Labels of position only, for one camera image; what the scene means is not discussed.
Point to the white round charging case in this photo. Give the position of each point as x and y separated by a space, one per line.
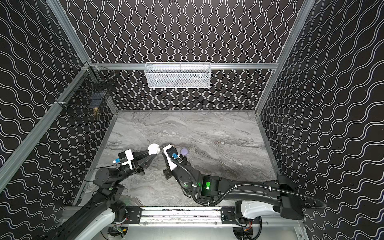
153 148

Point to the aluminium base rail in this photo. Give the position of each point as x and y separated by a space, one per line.
187 217

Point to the white wire mesh basket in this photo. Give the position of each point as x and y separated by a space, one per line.
178 75

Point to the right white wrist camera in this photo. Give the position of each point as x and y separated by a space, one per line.
171 154

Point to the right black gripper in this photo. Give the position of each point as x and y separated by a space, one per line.
167 163

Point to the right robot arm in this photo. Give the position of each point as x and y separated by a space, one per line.
252 199

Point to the purple round charging case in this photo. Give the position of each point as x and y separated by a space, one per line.
184 152

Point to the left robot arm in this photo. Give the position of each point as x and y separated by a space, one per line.
106 197

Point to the black wire basket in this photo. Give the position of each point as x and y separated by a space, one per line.
92 90

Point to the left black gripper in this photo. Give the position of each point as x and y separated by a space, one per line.
136 161

